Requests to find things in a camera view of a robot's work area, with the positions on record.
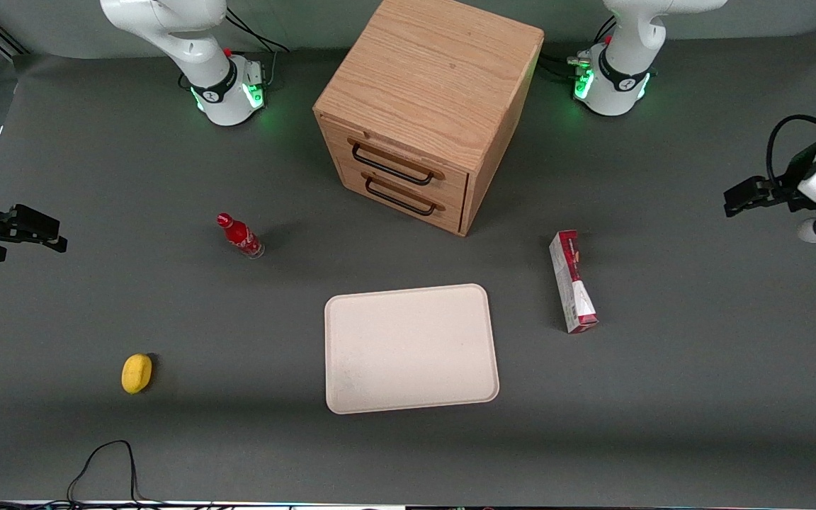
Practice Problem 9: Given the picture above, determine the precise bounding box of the black arm base cable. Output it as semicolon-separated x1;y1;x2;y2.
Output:
539;16;618;86
225;7;290;90

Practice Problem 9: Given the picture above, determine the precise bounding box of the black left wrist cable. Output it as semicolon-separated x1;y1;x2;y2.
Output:
765;114;816;186

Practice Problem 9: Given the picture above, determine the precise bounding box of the wooden drawer front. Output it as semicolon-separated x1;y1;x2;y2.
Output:
329;122;470;208
341;161;467;236

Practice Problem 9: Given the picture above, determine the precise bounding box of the black drawer handle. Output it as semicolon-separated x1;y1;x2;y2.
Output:
361;173;446;217
348;138;446;187

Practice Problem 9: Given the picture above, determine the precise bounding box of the beige rectangular tray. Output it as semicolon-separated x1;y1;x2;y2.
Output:
324;283;501;415

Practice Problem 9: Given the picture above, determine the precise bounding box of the black looped cable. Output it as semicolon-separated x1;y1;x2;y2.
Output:
66;440;168;508

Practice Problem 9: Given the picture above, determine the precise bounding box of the red cola bottle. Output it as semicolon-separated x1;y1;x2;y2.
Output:
216;212;266;260

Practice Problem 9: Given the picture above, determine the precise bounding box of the aluminium frame rail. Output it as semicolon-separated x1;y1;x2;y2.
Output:
0;13;30;60

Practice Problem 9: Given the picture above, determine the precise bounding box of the wooden drawer cabinet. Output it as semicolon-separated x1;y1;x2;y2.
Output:
313;0;545;237

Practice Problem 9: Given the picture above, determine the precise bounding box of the yellow lemon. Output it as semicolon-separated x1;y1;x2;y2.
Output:
121;353;154;395

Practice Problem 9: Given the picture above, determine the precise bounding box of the red cookie box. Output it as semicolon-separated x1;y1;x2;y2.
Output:
548;229;599;334

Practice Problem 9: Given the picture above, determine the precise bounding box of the black right arm base cable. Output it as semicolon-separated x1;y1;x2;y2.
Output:
225;7;290;90

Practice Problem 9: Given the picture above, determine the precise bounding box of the black left arm base cable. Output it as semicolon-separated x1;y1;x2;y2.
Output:
539;16;618;86

